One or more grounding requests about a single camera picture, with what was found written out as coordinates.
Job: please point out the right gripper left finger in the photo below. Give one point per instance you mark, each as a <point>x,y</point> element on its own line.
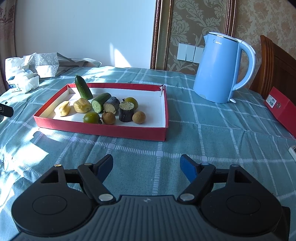
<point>93,176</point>

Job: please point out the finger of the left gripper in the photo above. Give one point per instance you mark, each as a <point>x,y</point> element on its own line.
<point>6,111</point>

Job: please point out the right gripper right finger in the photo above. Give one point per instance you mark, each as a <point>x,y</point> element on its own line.
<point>200,177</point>

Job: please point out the green tomato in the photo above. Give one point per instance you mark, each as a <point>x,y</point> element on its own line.
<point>131,100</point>
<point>92,117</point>

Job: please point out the yellow jackfruit piece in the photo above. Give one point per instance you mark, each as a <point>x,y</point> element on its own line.
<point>63,108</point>
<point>82,105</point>

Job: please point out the longan fruit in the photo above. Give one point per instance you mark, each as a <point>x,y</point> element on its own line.
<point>108,118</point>
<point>139,117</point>

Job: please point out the cut cucumber half with stem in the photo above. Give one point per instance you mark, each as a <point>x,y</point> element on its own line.
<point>83,88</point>

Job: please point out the white tissue pack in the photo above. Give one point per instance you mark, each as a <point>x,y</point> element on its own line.
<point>13,81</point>

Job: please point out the white plastic bag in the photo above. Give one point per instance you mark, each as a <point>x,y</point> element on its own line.
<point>19,66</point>

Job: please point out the crumpled white tissue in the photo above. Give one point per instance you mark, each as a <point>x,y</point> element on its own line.
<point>28,84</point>

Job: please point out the checked teal tablecloth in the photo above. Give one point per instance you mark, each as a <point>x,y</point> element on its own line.
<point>244,132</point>

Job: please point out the brown curtain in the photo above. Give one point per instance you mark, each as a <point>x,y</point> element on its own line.
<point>7,37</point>

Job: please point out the red shallow cardboard box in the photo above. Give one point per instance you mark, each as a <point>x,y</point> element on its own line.
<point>152,100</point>

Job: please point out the white remote control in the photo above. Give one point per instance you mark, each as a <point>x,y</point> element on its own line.
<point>292,151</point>

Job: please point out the blue electric kettle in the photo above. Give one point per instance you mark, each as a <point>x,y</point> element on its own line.
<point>217,75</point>

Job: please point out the red gift box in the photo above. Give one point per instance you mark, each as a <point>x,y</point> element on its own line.
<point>282,109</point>

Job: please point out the wooden headboard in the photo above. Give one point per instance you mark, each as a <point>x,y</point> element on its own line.
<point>277,69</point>

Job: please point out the white wall switch panel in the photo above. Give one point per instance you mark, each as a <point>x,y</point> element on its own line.
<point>189,53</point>

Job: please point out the ornate wall panel frame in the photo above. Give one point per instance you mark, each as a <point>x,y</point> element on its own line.
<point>187,22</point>

